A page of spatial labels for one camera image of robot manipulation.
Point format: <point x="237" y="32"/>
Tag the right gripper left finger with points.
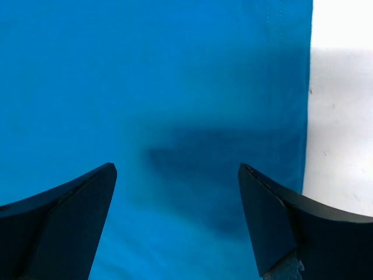
<point x="55" y="234"/>

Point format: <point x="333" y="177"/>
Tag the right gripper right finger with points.
<point x="295" y="237"/>

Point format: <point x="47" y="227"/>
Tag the blue t shirt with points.
<point x="177" y="94"/>

